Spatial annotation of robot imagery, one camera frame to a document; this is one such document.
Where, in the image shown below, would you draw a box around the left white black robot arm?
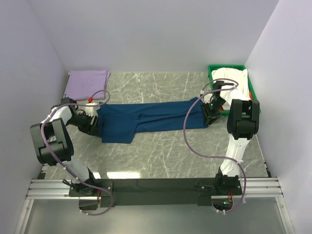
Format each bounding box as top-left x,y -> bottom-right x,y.
30,97 -> 98,196

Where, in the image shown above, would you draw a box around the aluminium rail frame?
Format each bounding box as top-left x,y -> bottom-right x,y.
16,177 -> 294,234

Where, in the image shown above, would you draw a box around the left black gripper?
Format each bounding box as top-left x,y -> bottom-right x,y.
67,111 -> 100,136

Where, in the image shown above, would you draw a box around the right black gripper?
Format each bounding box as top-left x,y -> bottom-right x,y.
200,97 -> 226,126

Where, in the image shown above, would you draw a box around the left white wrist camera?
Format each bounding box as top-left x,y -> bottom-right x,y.
84,102 -> 99,117

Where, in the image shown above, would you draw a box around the orange garment in bin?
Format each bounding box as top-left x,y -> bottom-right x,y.
220,89 -> 253,111

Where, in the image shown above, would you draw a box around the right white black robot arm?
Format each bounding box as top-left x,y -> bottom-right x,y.
201,78 -> 260,195

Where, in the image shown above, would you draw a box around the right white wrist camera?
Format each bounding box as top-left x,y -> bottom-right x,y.
201,94 -> 213,103

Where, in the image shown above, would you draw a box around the folded lavender t shirt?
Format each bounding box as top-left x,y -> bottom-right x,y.
63,70 -> 111,100

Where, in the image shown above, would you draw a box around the blue t shirt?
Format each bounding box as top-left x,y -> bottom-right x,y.
97,97 -> 197,144

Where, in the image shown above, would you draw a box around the black base beam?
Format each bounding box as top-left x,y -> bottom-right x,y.
69,178 -> 246,210

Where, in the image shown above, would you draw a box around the white t shirt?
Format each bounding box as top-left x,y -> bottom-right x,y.
212,67 -> 251,110

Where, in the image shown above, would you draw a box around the green plastic bin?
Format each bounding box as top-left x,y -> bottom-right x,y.
208,64 -> 257,116

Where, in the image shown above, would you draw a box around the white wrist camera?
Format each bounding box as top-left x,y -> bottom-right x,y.
201,94 -> 213,103
84,102 -> 99,117

